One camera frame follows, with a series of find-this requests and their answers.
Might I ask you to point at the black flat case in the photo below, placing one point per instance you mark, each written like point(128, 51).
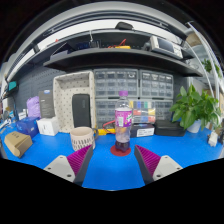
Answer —
point(170, 128)

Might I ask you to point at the black rectangular device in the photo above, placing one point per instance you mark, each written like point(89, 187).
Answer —
point(81, 110)

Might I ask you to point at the beige perforated tray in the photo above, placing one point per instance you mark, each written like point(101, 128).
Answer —
point(63, 103)

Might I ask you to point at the purple bag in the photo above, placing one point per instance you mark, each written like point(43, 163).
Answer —
point(33, 107)

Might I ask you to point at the purple-capped clear drink bottle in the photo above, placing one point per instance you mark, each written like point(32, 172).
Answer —
point(123, 120)

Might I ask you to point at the flat round red coaster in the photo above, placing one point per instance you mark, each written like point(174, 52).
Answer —
point(113, 151)

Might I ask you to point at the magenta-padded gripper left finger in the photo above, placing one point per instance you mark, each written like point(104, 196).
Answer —
point(60, 166)

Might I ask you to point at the green potted plant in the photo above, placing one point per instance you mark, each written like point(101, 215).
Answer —
point(193, 106)

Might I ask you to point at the small white box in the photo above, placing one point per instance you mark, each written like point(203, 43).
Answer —
point(22, 115)

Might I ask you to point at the white metal rack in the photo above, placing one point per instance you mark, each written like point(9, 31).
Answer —
point(211, 76)

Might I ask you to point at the white power adapter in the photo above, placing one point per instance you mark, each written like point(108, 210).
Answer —
point(213, 139)

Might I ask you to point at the dark grey standing box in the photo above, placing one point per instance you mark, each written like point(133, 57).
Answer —
point(46, 104)

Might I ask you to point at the teal object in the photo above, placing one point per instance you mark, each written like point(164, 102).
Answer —
point(12, 86)

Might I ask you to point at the black box with white label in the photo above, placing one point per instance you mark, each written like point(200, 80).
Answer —
point(143, 131)

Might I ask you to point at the beige patterned mug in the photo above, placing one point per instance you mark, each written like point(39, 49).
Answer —
point(82, 138)

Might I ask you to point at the brown cardboard box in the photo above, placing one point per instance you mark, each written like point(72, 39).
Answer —
point(18, 143)

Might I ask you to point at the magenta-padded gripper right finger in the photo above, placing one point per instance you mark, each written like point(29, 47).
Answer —
point(165, 166)

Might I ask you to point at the blue box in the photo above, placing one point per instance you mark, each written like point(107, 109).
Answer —
point(27, 126)

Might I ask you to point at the clear organiser box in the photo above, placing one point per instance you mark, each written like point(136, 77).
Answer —
point(145, 113)

